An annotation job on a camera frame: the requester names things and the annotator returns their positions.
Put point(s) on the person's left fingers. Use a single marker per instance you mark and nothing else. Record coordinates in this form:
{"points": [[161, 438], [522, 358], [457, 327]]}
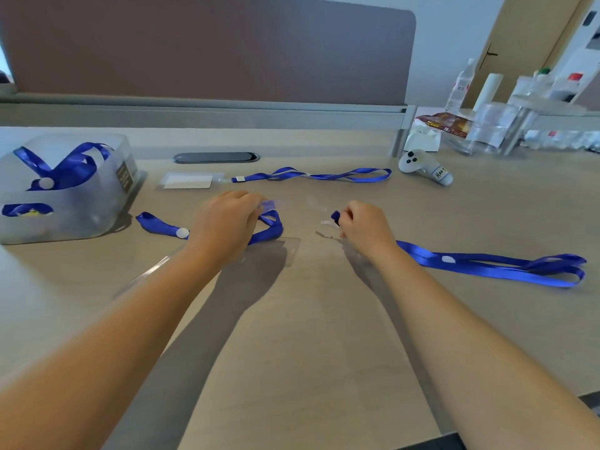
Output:
{"points": [[253, 208]]}

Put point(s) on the grey shelf tray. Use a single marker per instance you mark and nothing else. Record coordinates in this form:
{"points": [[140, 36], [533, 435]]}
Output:
{"points": [[548, 105]]}

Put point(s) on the red cap bottle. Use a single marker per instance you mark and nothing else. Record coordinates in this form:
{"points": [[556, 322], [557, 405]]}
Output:
{"points": [[567, 88]]}

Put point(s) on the clear water bottle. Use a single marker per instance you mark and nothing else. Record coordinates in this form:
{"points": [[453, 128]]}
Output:
{"points": [[459, 88]]}

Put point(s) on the person's right forearm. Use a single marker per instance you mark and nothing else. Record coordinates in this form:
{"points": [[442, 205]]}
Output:
{"points": [[468, 351]]}

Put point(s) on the beige wooden door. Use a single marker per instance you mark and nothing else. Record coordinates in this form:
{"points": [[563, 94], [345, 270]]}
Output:
{"points": [[520, 37]]}

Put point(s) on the brown snack packet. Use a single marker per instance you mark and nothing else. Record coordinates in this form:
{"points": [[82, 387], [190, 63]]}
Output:
{"points": [[445, 124]]}

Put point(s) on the clear plastic badge holder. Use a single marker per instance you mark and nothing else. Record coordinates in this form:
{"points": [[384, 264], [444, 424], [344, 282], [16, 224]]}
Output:
{"points": [[276, 257]]}

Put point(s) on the white handheld controller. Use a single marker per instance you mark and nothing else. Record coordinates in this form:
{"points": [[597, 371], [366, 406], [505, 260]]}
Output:
{"points": [[419, 163]]}

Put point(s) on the green cap bottle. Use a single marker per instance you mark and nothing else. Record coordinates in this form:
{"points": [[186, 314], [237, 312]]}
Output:
{"points": [[543, 81]]}

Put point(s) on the grey divider rail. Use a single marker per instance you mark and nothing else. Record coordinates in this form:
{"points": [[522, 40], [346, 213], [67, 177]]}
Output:
{"points": [[211, 118]]}

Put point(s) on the person's left forearm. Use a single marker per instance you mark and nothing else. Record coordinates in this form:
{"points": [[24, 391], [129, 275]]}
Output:
{"points": [[117, 342]]}

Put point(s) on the white card badge holder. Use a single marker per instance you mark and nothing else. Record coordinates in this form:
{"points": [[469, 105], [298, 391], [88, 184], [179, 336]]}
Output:
{"points": [[187, 181]]}

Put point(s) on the brown desk divider panel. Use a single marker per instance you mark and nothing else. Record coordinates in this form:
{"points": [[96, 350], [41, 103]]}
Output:
{"points": [[211, 46]]}

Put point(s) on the person's left hand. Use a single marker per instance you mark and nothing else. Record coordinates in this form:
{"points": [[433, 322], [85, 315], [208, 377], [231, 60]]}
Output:
{"points": [[220, 224]]}

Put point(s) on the clear plastic container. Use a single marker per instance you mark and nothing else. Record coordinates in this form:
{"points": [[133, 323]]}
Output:
{"points": [[487, 128]]}

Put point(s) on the person's right fingers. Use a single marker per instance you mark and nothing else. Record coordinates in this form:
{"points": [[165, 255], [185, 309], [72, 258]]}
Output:
{"points": [[348, 222]]}

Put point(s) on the person's right hand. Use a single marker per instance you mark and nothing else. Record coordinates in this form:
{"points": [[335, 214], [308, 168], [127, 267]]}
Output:
{"points": [[368, 227]]}

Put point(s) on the white paper roll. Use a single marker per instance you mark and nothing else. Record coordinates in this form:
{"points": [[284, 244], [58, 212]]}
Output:
{"points": [[487, 92]]}

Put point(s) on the translucent plastic storage bin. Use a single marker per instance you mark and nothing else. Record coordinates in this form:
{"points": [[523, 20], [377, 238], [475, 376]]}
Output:
{"points": [[93, 206]]}

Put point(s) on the row of small bottles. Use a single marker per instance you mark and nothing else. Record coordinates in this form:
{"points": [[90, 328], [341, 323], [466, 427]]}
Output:
{"points": [[562, 140]]}

